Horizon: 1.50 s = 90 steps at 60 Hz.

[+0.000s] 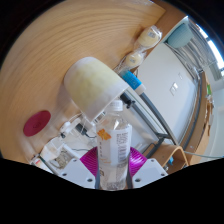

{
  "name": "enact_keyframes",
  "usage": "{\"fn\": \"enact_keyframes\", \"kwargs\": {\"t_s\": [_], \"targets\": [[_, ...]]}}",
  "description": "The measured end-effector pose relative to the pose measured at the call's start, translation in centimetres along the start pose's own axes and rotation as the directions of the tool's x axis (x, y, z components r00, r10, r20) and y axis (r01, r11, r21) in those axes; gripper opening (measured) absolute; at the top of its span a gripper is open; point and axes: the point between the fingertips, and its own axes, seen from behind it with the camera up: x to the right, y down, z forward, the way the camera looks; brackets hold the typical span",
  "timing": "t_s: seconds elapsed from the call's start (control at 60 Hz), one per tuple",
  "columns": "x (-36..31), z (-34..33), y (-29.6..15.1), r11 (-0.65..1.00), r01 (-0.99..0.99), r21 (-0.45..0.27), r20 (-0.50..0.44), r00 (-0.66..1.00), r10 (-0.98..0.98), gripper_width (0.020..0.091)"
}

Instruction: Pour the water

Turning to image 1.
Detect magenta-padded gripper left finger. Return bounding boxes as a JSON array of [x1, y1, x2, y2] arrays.
[[59, 146, 102, 190]]

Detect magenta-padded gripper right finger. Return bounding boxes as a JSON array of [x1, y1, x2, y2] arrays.
[[126, 146, 169, 190]]

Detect clear plastic drink bottle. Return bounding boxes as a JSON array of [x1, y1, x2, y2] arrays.
[[95, 99, 133, 192]]

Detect wooden shelf unit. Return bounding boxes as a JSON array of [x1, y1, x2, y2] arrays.
[[142, 136, 190, 174]]

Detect small black charger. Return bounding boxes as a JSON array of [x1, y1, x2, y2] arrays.
[[75, 122, 89, 135]]

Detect flat round red coaster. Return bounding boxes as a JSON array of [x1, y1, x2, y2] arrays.
[[22, 110, 52, 137]]

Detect blue bottle with white cap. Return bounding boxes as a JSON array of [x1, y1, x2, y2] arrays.
[[120, 69, 147, 96]]

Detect wrapped round bread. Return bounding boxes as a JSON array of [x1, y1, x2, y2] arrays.
[[137, 25, 163, 48], [123, 50, 145, 69]]

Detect teal pillow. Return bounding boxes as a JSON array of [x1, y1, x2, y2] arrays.
[[166, 22, 194, 49]]

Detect grey metal shelf frame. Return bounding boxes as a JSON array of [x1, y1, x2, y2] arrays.
[[119, 74, 205, 155]]

